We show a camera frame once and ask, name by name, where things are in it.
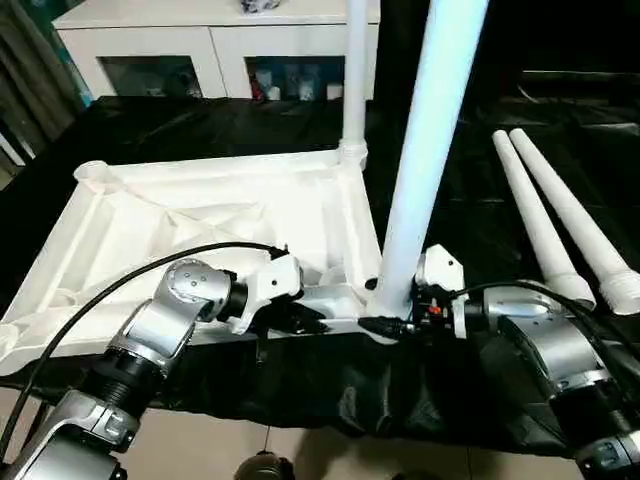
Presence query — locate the white plastic table leg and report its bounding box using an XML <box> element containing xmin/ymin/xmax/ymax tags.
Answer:
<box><xmin>337</xmin><ymin>0</ymin><xmax>371</xmax><ymax>170</ymax></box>
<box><xmin>508</xmin><ymin>127</ymin><xmax>640</xmax><ymax>316</ymax></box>
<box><xmin>372</xmin><ymin>0</ymin><xmax>487</xmax><ymax>321</ymax></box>
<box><xmin>492</xmin><ymin>128</ymin><xmax>597</xmax><ymax>307</ymax></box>

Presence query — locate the white plastic table top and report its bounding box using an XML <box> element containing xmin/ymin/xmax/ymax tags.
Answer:
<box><xmin>0</xmin><ymin>141</ymin><xmax>416</xmax><ymax>377</ymax></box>

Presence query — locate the dark brown round object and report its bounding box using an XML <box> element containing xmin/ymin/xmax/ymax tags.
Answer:
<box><xmin>234</xmin><ymin>449</ymin><xmax>296</xmax><ymax>480</ymax></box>

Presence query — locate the black work mat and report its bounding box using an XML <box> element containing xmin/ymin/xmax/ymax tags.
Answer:
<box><xmin>0</xmin><ymin>94</ymin><xmax>640</xmax><ymax>459</ymax></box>

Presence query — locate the black low shelf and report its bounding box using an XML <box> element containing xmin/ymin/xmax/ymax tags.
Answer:
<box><xmin>519</xmin><ymin>69</ymin><xmax>640</xmax><ymax>101</ymax></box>

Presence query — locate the white cabinet with glass doors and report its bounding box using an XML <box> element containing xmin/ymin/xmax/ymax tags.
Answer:
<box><xmin>52</xmin><ymin>0</ymin><xmax>380</xmax><ymax>101</ymax></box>

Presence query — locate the grey curtain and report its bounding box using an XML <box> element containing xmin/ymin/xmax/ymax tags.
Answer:
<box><xmin>0</xmin><ymin>0</ymin><xmax>96</xmax><ymax>166</ymax></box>

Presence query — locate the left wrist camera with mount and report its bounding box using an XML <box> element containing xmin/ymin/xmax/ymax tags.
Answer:
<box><xmin>232</xmin><ymin>253</ymin><xmax>304</xmax><ymax>336</ymax></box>

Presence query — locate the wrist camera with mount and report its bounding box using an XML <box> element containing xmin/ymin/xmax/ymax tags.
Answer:
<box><xmin>414</xmin><ymin>243</ymin><xmax>469</xmax><ymax>341</ymax></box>
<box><xmin>232</xmin><ymin>253</ymin><xmax>304</xmax><ymax>336</ymax></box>

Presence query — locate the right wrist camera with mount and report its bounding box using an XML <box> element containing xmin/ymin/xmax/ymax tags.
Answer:
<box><xmin>414</xmin><ymin>243</ymin><xmax>469</xmax><ymax>341</ymax></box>

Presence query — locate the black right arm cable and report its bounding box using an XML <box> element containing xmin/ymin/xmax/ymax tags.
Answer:
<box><xmin>449</xmin><ymin>280</ymin><xmax>640</xmax><ymax>401</ymax></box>

